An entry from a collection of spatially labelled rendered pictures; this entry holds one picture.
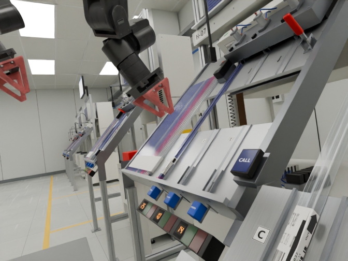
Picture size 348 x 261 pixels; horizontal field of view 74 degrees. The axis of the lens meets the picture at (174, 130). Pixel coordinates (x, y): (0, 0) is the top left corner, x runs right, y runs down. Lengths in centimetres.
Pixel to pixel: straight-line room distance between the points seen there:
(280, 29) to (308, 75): 26
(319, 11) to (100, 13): 54
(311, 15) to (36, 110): 890
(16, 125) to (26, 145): 73
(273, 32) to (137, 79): 46
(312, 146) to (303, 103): 209
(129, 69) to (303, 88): 36
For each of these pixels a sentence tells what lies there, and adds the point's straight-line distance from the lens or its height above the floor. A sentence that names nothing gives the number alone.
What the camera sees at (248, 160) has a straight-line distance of 39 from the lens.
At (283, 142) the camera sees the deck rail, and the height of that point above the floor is 81.
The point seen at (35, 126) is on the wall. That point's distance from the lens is 915.
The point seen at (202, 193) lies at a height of 73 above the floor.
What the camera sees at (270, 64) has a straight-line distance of 75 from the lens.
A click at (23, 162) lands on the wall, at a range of 915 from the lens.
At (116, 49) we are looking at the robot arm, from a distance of 53.
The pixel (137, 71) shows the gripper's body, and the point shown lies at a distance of 52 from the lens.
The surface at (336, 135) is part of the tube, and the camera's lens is 25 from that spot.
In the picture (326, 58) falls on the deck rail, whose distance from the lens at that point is 64.
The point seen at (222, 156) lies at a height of 79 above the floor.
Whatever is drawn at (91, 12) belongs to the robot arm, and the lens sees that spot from 52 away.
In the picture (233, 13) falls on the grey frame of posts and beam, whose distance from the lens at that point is 112.
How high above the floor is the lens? 85
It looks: 1 degrees up
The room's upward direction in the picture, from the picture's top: 7 degrees counter-clockwise
